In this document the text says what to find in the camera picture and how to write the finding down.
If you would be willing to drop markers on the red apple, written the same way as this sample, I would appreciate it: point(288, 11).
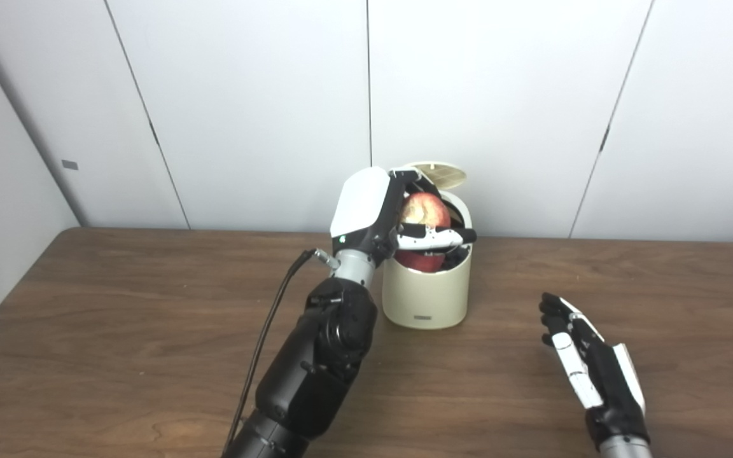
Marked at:
point(427, 210)

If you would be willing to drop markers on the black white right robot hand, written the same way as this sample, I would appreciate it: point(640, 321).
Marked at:
point(608, 381)

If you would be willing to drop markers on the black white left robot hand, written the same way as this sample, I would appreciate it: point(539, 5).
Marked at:
point(360, 203)

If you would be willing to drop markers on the cream round bin lid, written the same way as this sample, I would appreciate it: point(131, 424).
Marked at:
point(439, 172)

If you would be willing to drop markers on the cream-colored bin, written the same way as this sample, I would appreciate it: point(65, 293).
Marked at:
point(427, 296)

